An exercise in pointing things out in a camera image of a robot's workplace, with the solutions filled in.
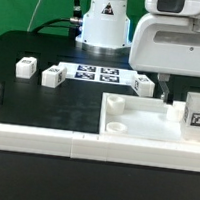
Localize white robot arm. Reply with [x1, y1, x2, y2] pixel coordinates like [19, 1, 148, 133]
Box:
[76, 0, 200, 99]

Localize white thin cable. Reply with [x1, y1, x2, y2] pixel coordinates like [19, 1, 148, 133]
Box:
[26, 0, 47, 34]

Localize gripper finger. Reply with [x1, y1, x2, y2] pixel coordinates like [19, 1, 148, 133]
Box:
[157, 73, 170, 102]

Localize white square tabletop part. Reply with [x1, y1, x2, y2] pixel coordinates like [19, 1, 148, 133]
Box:
[99, 93, 200, 145]

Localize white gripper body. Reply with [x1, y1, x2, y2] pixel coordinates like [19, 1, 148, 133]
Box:
[129, 0, 200, 77]

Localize white U-shaped fence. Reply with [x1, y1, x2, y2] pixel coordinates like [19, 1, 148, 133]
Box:
[0, 84, 200, 174]

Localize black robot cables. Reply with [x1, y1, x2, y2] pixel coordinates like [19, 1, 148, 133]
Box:
[30, 0, 87, 40]

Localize green backdrop curtain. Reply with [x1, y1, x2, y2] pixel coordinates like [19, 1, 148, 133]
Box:
[0, 0, 146, 39]

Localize fiducial marker sheet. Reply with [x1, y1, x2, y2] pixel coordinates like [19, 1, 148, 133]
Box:
[59, 62, 136, 86]

